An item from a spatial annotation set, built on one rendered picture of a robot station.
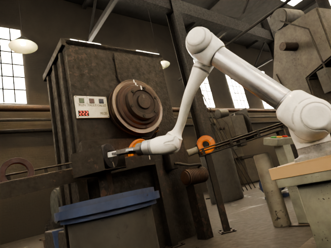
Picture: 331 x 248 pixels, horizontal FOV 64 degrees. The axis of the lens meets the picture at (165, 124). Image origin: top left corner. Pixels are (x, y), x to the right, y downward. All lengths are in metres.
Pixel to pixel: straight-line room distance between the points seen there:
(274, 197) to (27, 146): 7.02
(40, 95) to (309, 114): 8.12
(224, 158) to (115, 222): 4.01
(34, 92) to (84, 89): 6.57
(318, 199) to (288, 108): 0.43
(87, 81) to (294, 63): 3.06
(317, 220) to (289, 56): 3.29
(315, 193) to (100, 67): 1.81
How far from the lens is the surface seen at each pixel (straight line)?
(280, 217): 2.10
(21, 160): 1.79
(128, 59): 2.55
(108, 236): 0.76
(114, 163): 1.64
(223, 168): 4.65
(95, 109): 2.15
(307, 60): 4.21
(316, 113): 1.13
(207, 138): 2.25
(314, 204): 1.38
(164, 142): 1.45
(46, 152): 8.21
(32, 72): 9.03
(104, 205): 0.72
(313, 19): 4.24
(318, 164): 1.27
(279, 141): 1.98
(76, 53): 2.35
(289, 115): 1.17
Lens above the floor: 0.41
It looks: 14 degrees up
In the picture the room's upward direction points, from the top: 12 degrees counter-clockwise
